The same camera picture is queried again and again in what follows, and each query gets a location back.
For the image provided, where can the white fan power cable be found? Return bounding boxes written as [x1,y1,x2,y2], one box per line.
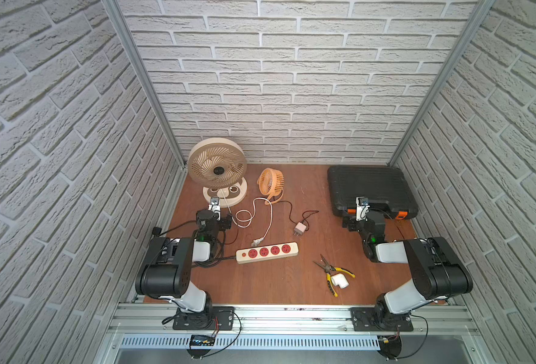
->
[221,188,274,247]

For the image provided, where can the beige red power strip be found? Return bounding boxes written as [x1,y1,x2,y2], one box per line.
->
[235,242,299,265]

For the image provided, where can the white pipe elbow fitting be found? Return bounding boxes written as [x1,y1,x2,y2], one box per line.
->
[331,274,349,289]

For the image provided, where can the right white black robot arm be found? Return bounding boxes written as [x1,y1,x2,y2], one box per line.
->
[342,209,474,326]

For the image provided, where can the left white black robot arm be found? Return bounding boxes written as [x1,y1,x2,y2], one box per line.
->
[134,209,232,315]

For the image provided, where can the large beige desk fan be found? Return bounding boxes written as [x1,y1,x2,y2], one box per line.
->
[187,137,248,208]

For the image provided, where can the small orange desk fan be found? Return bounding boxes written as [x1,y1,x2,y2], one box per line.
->
[257,168,285,205]

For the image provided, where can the black plastic tool case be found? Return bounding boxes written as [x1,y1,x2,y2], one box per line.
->
[327,165,419,220]

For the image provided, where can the left small circuit board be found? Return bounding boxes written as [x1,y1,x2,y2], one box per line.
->
[188,335,216,350]

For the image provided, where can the right small round controller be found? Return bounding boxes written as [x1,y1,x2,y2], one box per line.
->
[378,336,402,360]

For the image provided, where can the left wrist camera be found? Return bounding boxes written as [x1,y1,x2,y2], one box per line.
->
[208,197,221,220]

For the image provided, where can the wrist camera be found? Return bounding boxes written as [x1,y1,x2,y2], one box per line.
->
[356,197,369,221]
[208,197,221,220]

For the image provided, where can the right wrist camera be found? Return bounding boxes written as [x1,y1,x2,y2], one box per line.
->
[356,197,369,221]

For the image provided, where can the black power strip cord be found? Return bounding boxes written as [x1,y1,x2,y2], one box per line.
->
[151,220,238,269]

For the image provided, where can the yellow handled pliers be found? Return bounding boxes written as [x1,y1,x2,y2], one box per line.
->
[314,255,356,297]

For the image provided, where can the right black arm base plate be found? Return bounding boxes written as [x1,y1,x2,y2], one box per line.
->
[349,307,413,332]

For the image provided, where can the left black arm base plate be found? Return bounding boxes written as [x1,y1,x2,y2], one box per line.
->
[172,306,235,332]

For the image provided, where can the aluminium front frame rail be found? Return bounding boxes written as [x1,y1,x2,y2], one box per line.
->
[106,303,480,336]

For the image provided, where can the white slotted cable duct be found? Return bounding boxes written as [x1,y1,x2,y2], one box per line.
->
[119,334,380,351]

